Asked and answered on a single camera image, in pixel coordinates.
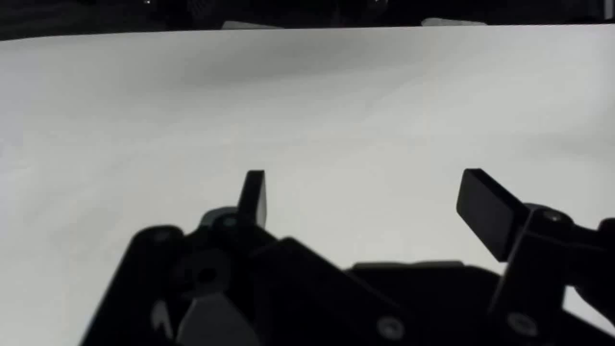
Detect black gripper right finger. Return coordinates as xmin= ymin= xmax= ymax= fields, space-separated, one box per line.
xmin=456 ymin=170 xmax=615 ymax=322

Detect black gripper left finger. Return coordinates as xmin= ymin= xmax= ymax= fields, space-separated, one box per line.
xmin=202 ymin=170 xmax=268 ymax=241

